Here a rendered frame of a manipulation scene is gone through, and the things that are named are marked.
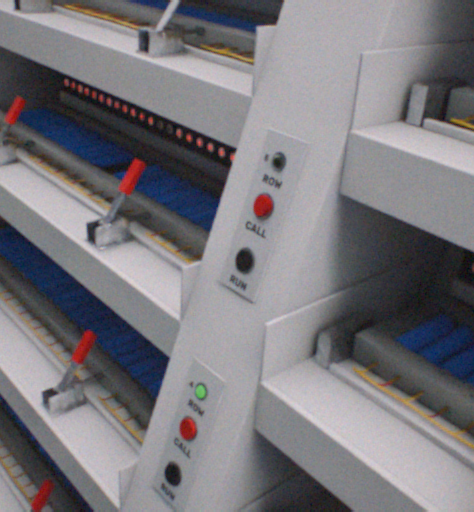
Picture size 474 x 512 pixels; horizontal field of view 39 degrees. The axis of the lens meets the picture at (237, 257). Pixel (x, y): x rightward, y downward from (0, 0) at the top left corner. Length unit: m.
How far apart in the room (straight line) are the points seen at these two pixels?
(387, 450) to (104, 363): 0.40
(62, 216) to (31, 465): 0.34
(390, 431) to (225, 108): 0.27
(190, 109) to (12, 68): 0.54
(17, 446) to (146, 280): 0.40
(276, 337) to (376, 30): 0.22
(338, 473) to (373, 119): 0.24
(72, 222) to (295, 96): 0.32
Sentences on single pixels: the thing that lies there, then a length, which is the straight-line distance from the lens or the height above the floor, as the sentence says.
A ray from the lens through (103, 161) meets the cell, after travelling 0.85.
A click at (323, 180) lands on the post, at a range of 0.45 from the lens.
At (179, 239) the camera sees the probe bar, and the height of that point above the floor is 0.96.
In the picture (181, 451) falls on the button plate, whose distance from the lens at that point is 0.56.
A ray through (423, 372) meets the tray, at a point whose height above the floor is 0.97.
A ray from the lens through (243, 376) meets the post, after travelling 0.50.
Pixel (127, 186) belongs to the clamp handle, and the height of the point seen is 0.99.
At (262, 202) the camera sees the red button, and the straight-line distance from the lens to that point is 0.48.
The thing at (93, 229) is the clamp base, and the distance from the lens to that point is 0.67.
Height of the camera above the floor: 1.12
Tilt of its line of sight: 14 degrees down
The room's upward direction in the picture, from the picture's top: 18 degrees clockwise
